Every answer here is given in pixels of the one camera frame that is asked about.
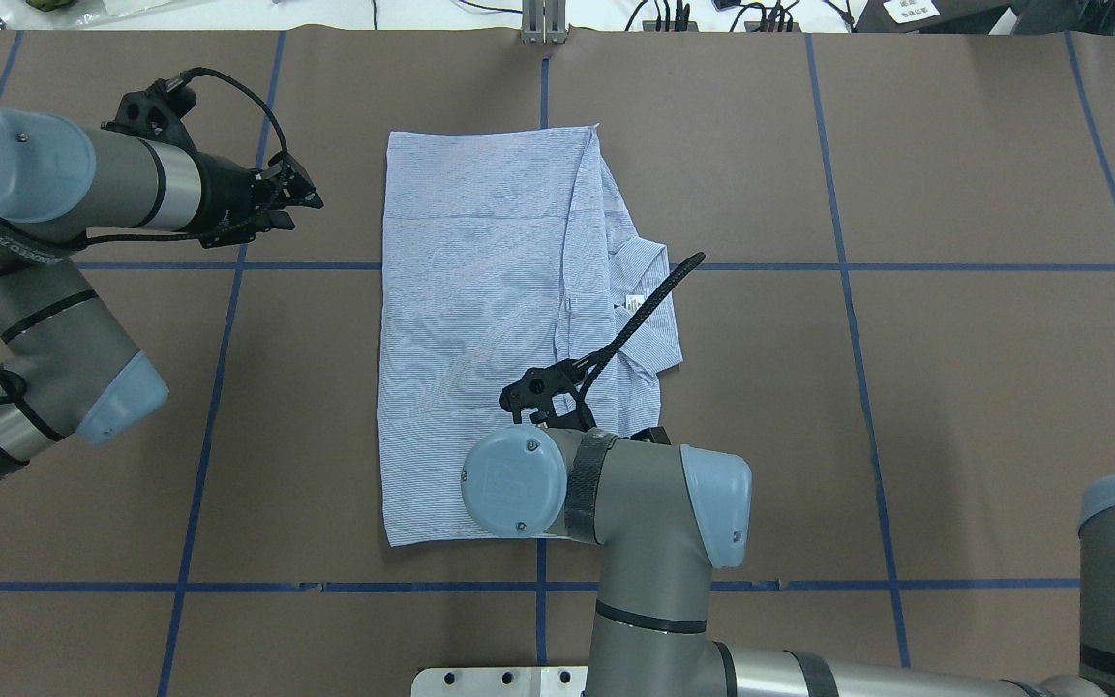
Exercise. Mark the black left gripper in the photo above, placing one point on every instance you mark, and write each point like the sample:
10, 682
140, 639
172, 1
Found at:
225, 196

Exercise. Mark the light blue striped shirt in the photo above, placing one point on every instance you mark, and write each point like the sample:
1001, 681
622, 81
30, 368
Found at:
501, 253

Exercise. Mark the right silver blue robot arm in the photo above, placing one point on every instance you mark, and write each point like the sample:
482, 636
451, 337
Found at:
665, 516

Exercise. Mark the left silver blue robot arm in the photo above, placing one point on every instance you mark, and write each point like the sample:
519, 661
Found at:
73, 371

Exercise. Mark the grey aluminium frame post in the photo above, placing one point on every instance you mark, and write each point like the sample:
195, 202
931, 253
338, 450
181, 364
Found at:
544, 22

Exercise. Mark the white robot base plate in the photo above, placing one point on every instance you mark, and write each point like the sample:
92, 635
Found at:
501, 681

